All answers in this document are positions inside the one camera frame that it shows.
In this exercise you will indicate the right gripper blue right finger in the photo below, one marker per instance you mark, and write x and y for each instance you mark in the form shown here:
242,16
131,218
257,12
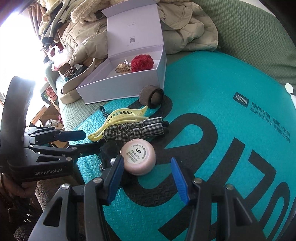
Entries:
182,180

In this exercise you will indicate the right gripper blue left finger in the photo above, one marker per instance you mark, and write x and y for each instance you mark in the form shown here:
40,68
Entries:
112,180

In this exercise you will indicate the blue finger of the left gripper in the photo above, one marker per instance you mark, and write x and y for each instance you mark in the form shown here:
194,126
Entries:
88,148
67,136

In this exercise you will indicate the pink round cosmetic jar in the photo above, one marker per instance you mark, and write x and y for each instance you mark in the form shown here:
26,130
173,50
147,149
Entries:
139,156

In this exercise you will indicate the black white gingham scrunchie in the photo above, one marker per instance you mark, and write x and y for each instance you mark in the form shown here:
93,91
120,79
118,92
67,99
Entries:
126,132

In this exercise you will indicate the black hair claw clip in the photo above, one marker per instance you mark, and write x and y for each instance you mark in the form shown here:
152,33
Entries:
102,110

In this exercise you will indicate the cream yellow hair claw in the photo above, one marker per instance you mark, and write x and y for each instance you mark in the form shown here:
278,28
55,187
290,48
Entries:
119,116

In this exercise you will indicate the flower decorated clear hair clip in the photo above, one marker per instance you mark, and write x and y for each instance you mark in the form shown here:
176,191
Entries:
123,68

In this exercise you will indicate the red fuzzy scrunchie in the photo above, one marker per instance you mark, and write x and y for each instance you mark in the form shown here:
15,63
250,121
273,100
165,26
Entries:
141,63

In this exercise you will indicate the person's left hand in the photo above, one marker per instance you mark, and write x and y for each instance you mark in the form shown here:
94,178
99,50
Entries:
24,190

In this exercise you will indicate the cream leather handbag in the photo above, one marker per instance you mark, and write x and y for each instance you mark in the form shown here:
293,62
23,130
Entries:
69,94

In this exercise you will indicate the teal bubble mailer bag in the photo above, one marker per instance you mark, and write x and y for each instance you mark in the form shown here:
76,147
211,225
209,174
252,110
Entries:
229,123

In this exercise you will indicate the open lavender gift box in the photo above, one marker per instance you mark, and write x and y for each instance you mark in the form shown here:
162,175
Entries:
133,28

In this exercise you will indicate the beige puffer jacket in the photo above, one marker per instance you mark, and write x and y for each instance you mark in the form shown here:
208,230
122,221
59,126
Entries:
82,28

